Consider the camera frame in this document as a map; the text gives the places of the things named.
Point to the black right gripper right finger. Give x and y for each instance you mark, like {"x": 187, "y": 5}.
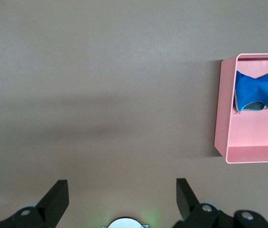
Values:
{"x": 186, "y": 202}

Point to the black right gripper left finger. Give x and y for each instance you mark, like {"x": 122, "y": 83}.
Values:
{"x": 53, "y": 202}

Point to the blue cloth with grey edge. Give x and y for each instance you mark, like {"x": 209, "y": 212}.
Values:
{"x": 255, "y": 90}

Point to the pink plastic bin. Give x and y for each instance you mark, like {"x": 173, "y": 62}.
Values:
{"x": 250, "y": 133}

